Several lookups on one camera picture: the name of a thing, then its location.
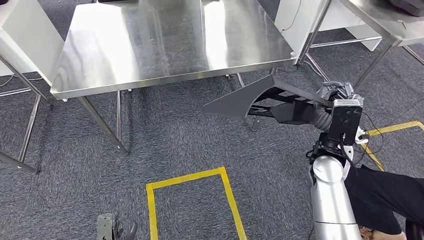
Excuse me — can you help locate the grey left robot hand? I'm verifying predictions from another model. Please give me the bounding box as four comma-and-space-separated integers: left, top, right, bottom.
112, 218, 139, 240

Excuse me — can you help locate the black plastic car part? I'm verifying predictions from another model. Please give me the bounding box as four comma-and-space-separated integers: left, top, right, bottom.
202, 74, 334, 126

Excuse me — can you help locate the steel workbench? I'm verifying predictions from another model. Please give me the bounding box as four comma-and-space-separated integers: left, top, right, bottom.
50, 0, 298, 157

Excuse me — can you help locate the white power strip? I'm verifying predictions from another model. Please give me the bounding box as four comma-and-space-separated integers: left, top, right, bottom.
355, 130, 370, 146

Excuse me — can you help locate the person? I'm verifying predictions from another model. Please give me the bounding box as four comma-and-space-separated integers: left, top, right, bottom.
343, 164, 424, 240

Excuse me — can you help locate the dark grey bag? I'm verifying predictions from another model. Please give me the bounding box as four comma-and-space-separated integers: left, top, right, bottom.
389, 0, 424, 17

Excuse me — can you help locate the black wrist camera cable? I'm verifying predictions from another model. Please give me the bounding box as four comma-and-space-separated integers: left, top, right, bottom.
338, 132, 357, 167

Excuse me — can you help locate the thin black cable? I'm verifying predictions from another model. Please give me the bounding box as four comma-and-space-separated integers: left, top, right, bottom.
281, 0, 302, 33

